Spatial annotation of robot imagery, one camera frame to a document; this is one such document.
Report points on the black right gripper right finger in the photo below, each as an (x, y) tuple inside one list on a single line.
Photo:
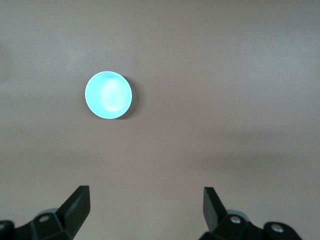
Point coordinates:
[(215, 215)]

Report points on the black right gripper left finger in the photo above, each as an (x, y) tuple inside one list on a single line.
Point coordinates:
[(72, 210)]

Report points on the light blue bowl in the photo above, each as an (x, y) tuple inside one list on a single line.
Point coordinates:
[(108, 95)]

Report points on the brown table cover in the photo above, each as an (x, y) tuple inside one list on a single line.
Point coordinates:
[(225, 75)]

